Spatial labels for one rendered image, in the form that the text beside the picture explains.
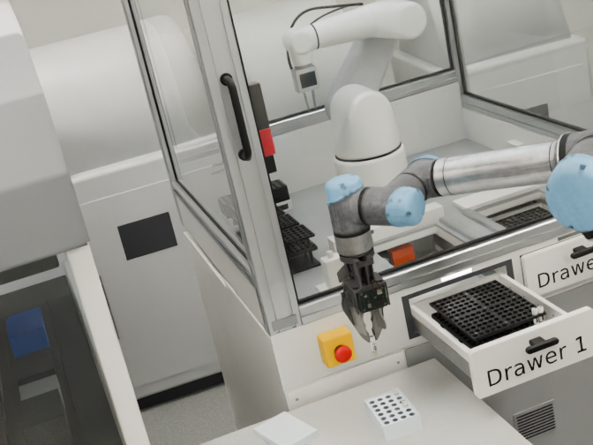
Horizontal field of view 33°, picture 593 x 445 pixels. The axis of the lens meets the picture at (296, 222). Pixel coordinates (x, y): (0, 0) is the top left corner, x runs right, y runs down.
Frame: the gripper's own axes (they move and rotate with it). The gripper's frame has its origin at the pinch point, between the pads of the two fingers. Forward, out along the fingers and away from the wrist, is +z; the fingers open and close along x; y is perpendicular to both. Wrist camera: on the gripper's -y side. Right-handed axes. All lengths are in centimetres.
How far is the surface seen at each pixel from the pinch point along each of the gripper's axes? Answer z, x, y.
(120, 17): -35, -10, -339
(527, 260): 5, 47, -21
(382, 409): 17.6, -0.9, 1.1
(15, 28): -77, -52, -10
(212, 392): 98, -24, -179
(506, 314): 7.0, 31.6, -2.4
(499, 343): 4.2, 23.0, 12.8
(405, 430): 19.9, 1.3, 8.0
